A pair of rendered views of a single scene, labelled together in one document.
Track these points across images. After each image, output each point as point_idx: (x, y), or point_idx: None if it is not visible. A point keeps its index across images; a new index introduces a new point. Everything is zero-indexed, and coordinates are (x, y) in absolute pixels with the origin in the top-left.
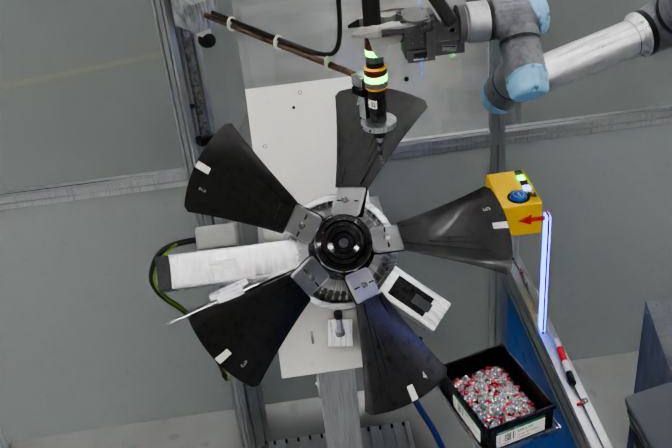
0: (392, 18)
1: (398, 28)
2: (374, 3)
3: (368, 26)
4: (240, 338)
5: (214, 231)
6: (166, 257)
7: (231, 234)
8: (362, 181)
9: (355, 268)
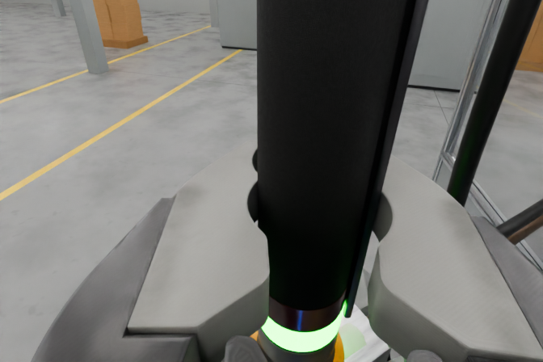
0: (400, 319)
1: (89, 281)
2: (258, 46)
3: (250, 161)
4: None
5: (359, 286)
6: None
7: (358, 305)
8: None
9: None
